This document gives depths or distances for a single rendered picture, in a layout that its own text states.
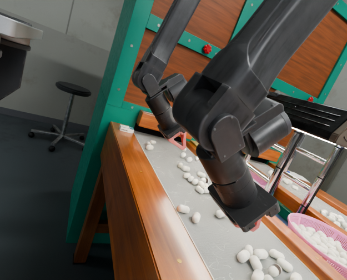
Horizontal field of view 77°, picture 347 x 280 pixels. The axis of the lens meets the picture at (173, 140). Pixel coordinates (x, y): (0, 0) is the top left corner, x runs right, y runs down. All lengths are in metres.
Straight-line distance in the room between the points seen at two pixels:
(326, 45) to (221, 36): 0.74
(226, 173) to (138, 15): 0.88
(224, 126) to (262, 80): 0.06
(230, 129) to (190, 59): 0.93
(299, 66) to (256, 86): 1.35
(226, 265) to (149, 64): 0.49
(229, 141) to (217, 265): 0.32
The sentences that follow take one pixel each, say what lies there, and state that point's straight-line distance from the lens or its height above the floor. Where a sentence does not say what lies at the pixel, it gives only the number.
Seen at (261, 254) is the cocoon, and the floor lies 0.76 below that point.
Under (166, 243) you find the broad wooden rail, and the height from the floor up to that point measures 0.77.
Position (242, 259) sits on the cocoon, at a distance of 0.54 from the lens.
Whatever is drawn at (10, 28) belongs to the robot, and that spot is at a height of 1.03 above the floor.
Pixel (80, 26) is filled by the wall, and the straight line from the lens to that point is 3.07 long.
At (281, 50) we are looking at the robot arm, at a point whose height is 1.11.
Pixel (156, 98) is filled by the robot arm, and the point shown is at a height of 0.98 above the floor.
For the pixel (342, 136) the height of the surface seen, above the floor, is 1.06.
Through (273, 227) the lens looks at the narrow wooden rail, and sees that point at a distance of 0.75.
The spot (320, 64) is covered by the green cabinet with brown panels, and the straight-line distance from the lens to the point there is 1.72.
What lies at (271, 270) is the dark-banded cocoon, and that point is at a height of 0.75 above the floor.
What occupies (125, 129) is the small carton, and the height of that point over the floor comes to 0.78.
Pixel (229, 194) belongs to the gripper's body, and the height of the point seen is 0.93.
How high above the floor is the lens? 1.04
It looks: 14 degrees down
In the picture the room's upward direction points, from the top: 21 degrees clockwise
